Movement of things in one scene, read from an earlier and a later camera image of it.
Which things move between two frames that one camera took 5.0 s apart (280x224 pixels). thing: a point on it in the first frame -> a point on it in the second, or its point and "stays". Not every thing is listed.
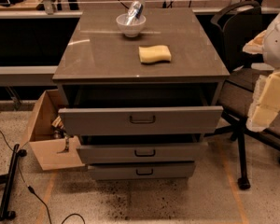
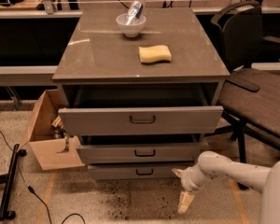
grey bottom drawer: [142, 171] stays
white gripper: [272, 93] -> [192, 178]
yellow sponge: [155, 53] stays
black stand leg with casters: [6, 181] stays
